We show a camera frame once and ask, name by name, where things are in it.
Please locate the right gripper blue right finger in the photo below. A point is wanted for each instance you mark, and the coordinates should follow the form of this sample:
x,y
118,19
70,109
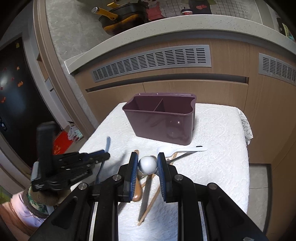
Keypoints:
x,y
166,173

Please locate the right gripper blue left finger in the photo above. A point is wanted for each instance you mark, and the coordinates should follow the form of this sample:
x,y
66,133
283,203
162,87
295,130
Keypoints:
x,y
128,173

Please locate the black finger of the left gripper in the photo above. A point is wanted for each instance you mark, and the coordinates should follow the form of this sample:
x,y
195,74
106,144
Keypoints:
x,y
76,160

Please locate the brown wooden spoon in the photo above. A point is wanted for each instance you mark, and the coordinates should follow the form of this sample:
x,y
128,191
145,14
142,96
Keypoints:
x,y
138,190

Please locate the white plastic spoon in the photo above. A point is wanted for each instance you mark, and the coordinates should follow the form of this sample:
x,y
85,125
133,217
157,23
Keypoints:
x,y
148,164

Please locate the light wooden chopstick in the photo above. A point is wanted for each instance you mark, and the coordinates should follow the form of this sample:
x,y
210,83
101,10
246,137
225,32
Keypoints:
x,y
149,206

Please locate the light blue handled scoop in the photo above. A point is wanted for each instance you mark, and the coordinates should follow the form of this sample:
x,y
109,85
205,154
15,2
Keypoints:
x,y
108,141

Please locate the white lace tablecloth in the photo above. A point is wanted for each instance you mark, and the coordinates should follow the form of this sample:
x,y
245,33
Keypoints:
x,y
223,130

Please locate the maroon plastic utensil caddy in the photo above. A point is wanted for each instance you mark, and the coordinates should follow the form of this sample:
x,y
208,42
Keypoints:
x,y
166,117

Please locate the long grey vent grille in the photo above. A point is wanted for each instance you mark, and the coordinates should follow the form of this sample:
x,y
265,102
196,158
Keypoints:
x,y
163,58

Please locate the short grey vent grille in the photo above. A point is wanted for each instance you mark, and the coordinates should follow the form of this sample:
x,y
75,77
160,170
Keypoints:
x,y
275,68

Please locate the grey stone countertop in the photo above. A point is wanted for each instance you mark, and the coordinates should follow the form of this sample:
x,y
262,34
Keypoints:
x,y
216,24

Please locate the black pot yellow handle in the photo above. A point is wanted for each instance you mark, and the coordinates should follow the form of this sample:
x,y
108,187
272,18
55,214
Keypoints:
x,y
122,18

